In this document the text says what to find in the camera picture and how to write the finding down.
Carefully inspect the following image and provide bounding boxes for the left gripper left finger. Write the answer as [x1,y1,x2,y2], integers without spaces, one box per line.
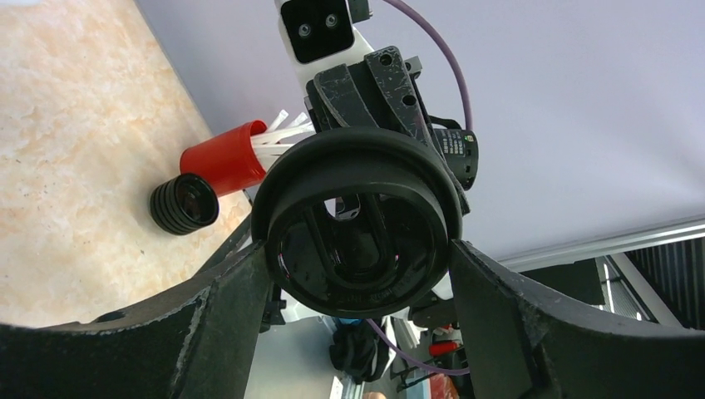
[1,222,271,398]

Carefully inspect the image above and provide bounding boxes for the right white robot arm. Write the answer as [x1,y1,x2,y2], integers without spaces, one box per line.
[275,1,479,190]

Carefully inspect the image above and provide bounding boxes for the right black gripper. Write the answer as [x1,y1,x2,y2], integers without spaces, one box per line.
[305,47,478,190]

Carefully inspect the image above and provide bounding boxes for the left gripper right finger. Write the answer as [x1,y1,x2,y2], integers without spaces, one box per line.
[449,240,704,398]

